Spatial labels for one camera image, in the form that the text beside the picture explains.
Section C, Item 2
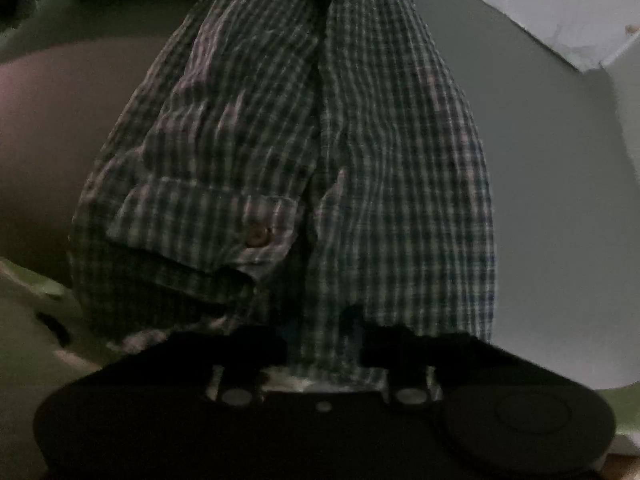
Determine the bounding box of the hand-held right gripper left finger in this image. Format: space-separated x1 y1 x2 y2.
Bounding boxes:
202 327 291 408

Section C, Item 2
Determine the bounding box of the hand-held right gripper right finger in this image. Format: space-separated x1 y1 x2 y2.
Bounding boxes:
350 310 443 408

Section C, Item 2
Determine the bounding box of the checked button shirt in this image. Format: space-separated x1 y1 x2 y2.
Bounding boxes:
67 0 498 396

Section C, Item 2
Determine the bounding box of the light green cloth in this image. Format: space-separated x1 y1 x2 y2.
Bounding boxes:
0 257 66 302

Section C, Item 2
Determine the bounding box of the white carrot print sheet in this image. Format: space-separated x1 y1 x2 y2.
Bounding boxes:
415 0 640 73

